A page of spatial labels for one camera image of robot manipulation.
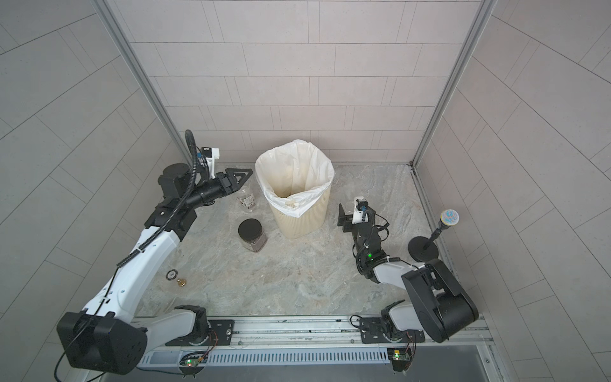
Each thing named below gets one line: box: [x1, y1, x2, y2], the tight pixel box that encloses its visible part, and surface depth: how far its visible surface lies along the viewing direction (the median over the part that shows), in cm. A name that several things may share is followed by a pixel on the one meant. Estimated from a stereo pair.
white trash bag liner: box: [254, 139, 336, 218], surface depth 86 cm
